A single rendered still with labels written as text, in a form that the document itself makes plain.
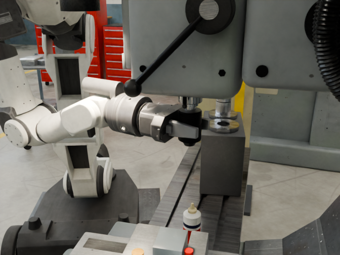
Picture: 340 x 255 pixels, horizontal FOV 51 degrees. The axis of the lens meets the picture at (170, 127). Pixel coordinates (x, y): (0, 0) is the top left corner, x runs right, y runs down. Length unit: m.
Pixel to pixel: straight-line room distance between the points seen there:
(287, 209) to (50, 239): 1.80
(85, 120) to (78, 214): 0.91
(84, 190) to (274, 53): 1.22
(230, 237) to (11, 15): 0.76
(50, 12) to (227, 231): 0.72
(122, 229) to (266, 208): 1.83
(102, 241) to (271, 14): 0.54
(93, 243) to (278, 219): 2.02
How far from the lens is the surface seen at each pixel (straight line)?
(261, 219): 2.64
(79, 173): 1.57
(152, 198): 2.04
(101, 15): 6.07
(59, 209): 1.71
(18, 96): 0.99
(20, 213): 2.83
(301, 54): 0.54
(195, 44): 0.57
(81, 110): 0.79
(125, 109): 0.74
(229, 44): 0.56
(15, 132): 0.98
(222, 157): 1.00
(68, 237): 1.50
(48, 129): 0.93
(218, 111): 1.10
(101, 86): 0.79
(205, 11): 0.53
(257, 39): 0.54
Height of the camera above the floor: 1.48
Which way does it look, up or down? 21 degrees down
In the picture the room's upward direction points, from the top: straight up
